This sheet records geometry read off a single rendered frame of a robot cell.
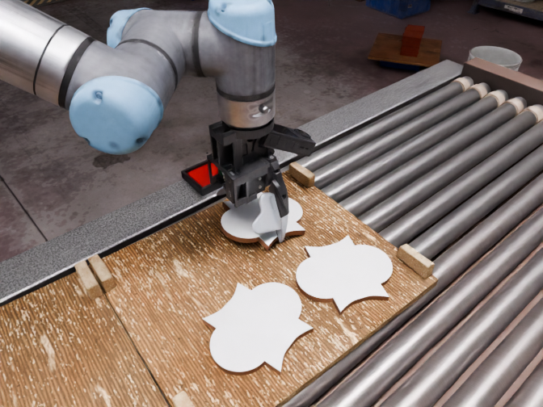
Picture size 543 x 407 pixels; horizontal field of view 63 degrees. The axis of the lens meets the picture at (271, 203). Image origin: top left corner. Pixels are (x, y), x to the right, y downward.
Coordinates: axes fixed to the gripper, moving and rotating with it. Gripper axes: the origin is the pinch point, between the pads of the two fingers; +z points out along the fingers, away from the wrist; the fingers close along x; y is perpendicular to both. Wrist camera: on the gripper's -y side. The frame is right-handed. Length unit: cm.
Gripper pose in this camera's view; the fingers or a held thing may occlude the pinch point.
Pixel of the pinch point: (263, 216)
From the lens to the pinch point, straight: 73.9
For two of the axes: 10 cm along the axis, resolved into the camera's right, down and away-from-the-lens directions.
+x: 6.0, 5.4, -5.9
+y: -8.0, 4.1, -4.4
